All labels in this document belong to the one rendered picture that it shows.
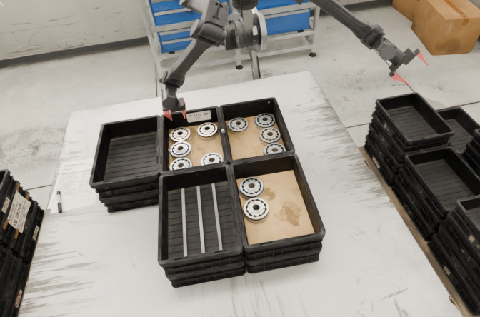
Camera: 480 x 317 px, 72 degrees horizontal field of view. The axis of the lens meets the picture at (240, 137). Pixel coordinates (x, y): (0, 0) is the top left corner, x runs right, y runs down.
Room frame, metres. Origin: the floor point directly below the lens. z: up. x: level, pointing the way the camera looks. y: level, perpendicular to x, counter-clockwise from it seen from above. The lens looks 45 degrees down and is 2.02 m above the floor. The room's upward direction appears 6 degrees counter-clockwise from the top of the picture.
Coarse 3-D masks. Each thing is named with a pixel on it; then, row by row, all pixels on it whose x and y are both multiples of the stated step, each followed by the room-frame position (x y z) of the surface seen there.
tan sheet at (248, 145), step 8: (248, 120) 1.30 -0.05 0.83; (256, 128) 1.23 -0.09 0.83; (232, 136) 1.19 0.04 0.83; (240, 136) 1.18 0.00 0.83; (248, 136) 1.18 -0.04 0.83; (256, 136) 1.17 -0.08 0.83; (232, 144) 1.13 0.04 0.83; (240, 144) 1.13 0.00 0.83; (248, 144) 1.12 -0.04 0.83; (256, 144) 1.12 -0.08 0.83; (232, 152) 1.08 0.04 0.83; (240, 152) 1.08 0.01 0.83; (248, 152) 1.07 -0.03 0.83; (256, 152) 1.07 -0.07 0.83
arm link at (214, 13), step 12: (180, 0) 1.45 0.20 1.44; (192, 0) 1.35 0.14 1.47; (204, 0) 1.19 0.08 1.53; (204, 12) 1.08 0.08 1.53; (216, 12) 1.09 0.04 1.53; (228, 12) 1.09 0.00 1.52; (204, 24) 1.04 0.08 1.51; (216, 24) 1.06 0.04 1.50; (204, 36) 1.04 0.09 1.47; (216, 36) 1.04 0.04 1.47
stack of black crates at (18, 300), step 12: (0, 252) 0.90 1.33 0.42; (0, 264) 0.84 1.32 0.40; (12, 264) 0.88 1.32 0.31; (24, 264) 0.93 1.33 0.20; (0, 276) 0.79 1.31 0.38; (12, 276) 0.83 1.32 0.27; (24, 276) 0.87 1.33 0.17; (0, 288) 0.73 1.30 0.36; (12, 288) 0.77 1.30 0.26; (0, 300) 0.69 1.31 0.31; (12, 300) 0.72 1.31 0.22; (0, 312) 0.64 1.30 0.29; (12, 312) 0.67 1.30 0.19
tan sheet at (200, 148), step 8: (192, 128) 1.28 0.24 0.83; (192, 136) 1.22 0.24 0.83; (216, 136) 1.20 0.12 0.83; (192, 144) 1.16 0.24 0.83; (200, 144) 1.16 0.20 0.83; (208, 144) 1.15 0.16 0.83; (216, 144) 1.15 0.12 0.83; (192, 152) 1.11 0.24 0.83; (200, 152) 1.10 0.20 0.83; (208, 152) 1.10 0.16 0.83; (216, 152) 1.09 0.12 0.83; (192, 160) 1.06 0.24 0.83
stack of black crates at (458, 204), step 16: (464, 208) 0.79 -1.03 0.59; (448, 224) 0.80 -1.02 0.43; (464, 224) 0.74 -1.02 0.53; (432, 240) 0.83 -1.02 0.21; (448, 240) 0.75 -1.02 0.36; (464, 240) 0.69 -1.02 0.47; (448, 256) 0.70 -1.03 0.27; (464, 256) 0.65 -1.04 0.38; (448, 272) 0.66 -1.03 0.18; (464, 272) 0.60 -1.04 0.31; (464, 288) 0.56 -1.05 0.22
